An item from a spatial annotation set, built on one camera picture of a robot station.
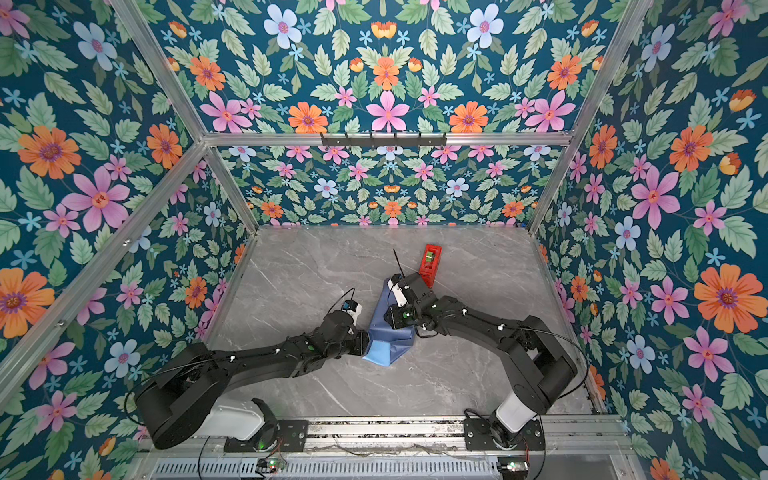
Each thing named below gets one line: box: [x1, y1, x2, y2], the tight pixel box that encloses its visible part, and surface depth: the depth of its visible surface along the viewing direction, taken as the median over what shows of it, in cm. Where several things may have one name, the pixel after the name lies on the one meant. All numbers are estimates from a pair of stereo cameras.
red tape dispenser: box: [419, 244, 443, 289], surface depth 104 cm
